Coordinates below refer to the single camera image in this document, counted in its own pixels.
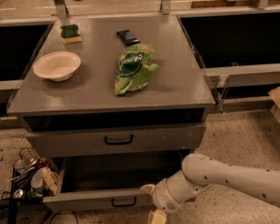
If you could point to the black wire dish rack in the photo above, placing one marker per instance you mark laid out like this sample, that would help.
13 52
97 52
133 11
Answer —
21 190

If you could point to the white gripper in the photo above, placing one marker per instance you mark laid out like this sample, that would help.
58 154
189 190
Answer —
162 197

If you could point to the green chip bag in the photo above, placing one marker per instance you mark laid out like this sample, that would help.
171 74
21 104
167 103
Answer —
135 68

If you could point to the grey drawer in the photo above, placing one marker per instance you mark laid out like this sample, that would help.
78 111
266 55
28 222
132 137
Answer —
111 181
115 141

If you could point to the green yellow sponge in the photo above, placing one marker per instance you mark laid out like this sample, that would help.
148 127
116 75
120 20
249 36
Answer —
70 34

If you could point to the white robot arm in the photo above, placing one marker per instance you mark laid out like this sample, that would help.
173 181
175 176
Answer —
198 174

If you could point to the white cup in rack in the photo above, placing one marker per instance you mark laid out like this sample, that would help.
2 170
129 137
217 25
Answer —
37 179

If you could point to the grey drawer cabinet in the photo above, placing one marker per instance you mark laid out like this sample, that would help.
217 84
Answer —
177 94

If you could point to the white paper bowl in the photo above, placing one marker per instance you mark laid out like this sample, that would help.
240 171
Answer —
57 66

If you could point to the grey top drawer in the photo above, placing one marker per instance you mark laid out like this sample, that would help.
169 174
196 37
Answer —
115 141

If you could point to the dark blue snack packet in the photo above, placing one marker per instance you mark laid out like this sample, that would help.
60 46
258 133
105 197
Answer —
127 37

